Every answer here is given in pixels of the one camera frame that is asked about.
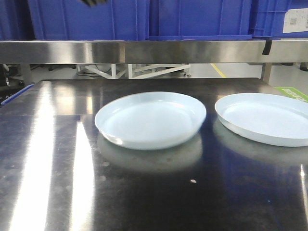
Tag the light blue plate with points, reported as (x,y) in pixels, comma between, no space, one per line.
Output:
(151,120)
(265,118)

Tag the right steel shelf leg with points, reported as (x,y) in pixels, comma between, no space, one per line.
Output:
(265,72)

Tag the steel shelf leg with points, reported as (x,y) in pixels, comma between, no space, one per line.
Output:
(265,72)
(26,74)

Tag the left steel shelf leg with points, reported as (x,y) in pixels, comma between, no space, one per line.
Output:
(26,74)

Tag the centre blue plastic bin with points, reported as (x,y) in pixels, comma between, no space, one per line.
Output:
(199,20)

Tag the blue plastic bin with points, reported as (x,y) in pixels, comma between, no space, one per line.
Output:
(199,20)
(267,18)
(74,19)

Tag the black tape strip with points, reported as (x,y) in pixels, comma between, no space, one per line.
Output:
(267,47)

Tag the green floor sign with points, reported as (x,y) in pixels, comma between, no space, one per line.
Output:
(293,93)

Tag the right blue plastic bin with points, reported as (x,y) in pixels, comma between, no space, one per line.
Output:
(267,18)

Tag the left blue plastic bin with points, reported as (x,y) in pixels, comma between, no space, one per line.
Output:
(74,19)

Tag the white paper label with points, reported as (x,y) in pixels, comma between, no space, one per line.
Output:
(296,20)

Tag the white metal frame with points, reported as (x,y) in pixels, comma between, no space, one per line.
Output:
(131,71)

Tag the stainless steel shelf rail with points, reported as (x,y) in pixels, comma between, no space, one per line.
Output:
(151,52)

